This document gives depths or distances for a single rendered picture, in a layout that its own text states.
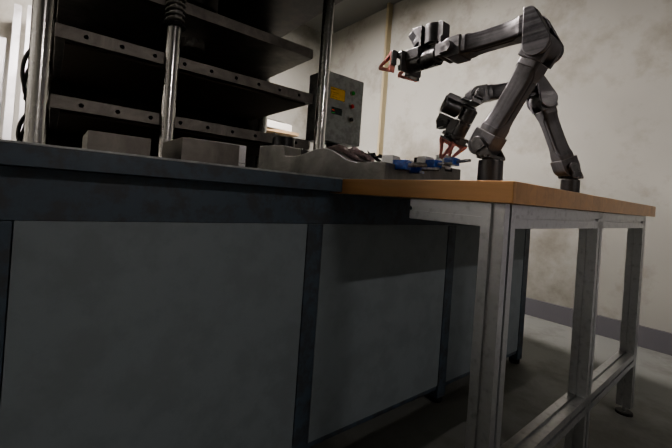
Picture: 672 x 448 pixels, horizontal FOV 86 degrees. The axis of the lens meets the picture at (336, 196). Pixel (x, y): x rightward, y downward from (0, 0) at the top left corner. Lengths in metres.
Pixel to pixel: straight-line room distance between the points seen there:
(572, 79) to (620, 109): 0.37
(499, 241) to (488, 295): 0.10
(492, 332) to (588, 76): 2.47
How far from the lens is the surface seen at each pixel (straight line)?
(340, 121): 2.19
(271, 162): 1.27
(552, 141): 1.56
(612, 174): 2.87
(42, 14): 1.64
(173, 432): 0.98
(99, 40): 1.71
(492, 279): 0.74
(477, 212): 0.75
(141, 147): 1.01
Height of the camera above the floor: 0.75
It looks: level
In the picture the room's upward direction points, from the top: 4 degrees clockwise
